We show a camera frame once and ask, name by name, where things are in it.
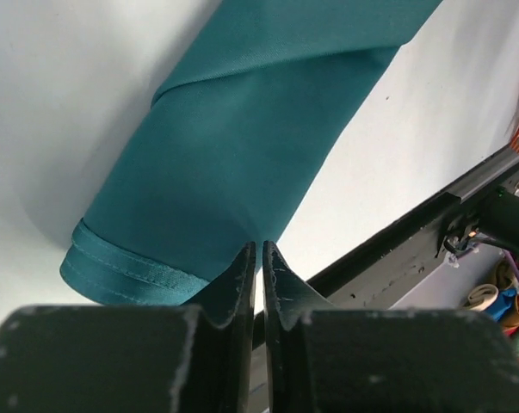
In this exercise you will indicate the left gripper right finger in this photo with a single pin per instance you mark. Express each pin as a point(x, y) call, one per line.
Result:
point(325, 359)

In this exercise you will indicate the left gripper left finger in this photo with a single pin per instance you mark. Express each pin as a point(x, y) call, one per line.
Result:
point(193, 357)

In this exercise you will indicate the teal satin napkin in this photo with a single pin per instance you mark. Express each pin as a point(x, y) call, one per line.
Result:
point(233, 140)

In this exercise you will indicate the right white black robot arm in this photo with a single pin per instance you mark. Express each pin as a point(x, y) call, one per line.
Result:
point(491, 219)

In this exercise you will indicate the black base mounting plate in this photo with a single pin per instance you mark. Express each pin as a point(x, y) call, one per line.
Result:
point(380, 271)

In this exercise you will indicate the colourful clutter beside table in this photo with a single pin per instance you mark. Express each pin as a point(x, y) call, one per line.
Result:
point(498, 298)

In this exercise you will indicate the aluminium frame rail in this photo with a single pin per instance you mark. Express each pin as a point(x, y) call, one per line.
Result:
point(482, 174)

